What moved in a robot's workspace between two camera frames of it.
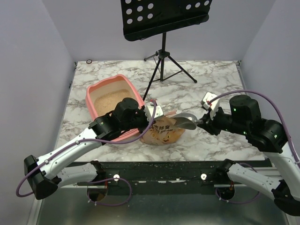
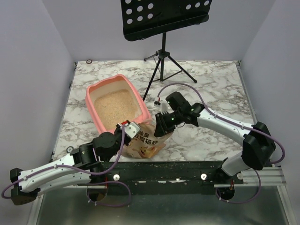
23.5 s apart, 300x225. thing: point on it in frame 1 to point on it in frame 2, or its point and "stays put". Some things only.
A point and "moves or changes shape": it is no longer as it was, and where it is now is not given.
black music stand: [140, 18] stays put
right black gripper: [209, 123] to [161, 120]
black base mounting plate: [150, 174] stays put
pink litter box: [102, 97] stays put
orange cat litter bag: [162, 131] moves or changes shape
